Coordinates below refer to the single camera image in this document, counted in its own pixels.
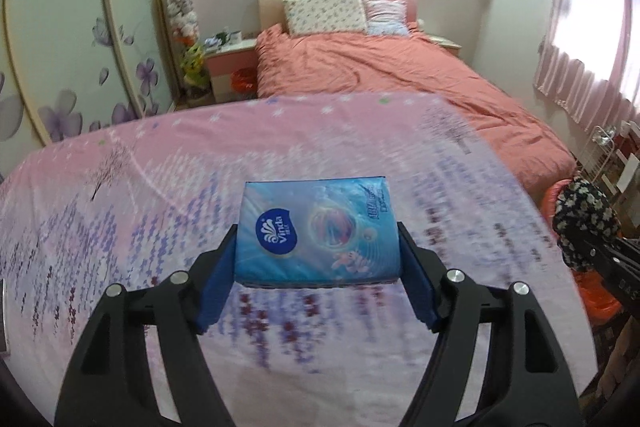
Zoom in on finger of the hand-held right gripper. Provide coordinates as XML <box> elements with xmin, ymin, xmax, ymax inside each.
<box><xmin>567</xmin><ymin>229</ymin><xmax>626</xmax><ymax>275</ymax></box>

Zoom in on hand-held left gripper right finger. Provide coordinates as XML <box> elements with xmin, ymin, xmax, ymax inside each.
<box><xmin>396</xmin><ymin>221</ymin><xmax>586</xmax><ymax>427</ymax></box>

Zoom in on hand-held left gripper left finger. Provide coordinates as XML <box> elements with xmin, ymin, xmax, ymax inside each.
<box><xmin>54</xmin><ymin>223</ymin><xmax>240</xmax><ymax>427</ymax></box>

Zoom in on orange plastic laundry basket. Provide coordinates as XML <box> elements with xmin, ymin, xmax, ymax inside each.
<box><xmin>575</xmin><ymin>272</ymin><xmax>623</xmax><ymax>333</ymax></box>

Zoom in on dark floral cloth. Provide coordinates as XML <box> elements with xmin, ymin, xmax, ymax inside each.
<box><xmin>552</xmin><ymin>177</ymin><xmax>623</xmax><ymax>270</ymax></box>

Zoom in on blue tissue pack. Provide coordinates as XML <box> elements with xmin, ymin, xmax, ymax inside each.
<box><xmin>234</xmin><ymin>176</ymin><xmax>403</xmax><ymax>290</ymax></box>

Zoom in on white storage cart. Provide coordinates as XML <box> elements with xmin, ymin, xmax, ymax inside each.
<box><xmin>612</xmin><ymin>119</ymin><xmax>640</xmax><ymax>208</ymax></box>

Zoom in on salmon pink duvet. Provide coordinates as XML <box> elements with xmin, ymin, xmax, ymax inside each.
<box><xmin>255</xmin><ymin>24</ymin><xmax>578</xmax><ymax>208</ymax></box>

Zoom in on red plastic bag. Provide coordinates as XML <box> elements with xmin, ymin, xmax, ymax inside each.
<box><xmin>231</xmin><ymin>68</ymin><xmax>257</xmax><ymax>95</ymax></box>

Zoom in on yellow green plush toy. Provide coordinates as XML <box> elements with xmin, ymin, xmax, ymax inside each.
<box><xmin>182</xmin><ymin>42</ymin><xmax>211</xmax><ymax>88</ymax></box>

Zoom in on pink white nightstand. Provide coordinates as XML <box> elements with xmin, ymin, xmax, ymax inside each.
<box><xmin>205</xmin><ymin>39</ymin><xmax>261</xmax><ymax>102</ymax></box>
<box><xmin>427</xmin><ymin>34</ymin><xmax>463</xmax><ymax>58</ymax></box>

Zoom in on pink curtain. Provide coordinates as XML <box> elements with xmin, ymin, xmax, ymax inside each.
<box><xmin>532</xmin><ymin>0</ymin><xmax>640</xmax><ymax>132</ymax></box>

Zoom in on pink striped pillow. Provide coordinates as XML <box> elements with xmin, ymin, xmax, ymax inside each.
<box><xmin>362</xmin><ymin>0</ymin><xmax>410</xmax><ymax>36</ymax></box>

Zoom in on hanging plush toys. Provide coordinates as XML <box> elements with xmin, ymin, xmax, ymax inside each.
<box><xmin>165</xmin><ymin>0</ymin><xmax>201</xmax><ymax>42</ymax></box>

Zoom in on white floral pillow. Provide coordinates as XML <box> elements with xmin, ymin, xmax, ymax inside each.
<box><xmin>282</xmin><ymin>0</ymin><xmax>370</xmax><ymax>38</ymax></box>

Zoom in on flower print wardrobe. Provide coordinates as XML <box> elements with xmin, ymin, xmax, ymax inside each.
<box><xmin>0</xmin><ymin>0</ymin><xmax>181</xmax><ymax>148</ymax></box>

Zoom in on white wire rack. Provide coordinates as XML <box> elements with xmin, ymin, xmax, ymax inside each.
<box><xmin>575</xmin><ymin>124</ymin><xmax>618</xmax><ymax>202</ymax></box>

